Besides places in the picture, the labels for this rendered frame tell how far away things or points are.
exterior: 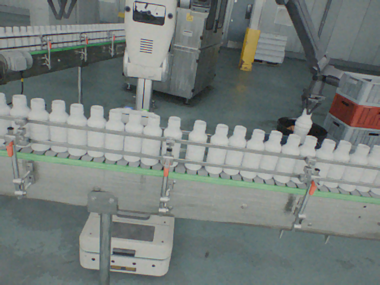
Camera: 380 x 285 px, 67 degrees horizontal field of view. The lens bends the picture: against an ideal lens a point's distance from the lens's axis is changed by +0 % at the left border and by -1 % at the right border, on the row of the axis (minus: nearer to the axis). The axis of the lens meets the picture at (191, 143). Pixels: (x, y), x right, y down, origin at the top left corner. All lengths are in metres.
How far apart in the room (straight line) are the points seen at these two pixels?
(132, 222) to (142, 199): 0.85
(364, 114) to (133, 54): 2.38
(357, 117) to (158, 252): 2.26
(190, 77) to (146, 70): 3.15
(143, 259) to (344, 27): 13.43
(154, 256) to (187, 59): 3.36
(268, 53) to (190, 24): 6.17
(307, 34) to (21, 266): 1.89
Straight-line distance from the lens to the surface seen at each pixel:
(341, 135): 3.27
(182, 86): 4.66
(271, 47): 10.41
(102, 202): 1.05
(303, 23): 1.17
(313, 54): 1.26
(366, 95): 3.13
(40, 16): 6.88
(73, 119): 0.96
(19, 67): 2.21
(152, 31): 1.43
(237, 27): 12.99
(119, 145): 0.95
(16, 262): 2.09
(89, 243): 1.77
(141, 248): 1.74
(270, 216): 1.08
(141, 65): 1.47
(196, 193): 0.99
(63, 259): 2.04
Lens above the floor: 1.50
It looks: 26 degrees down
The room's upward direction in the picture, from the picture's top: 10 degrees clockwise
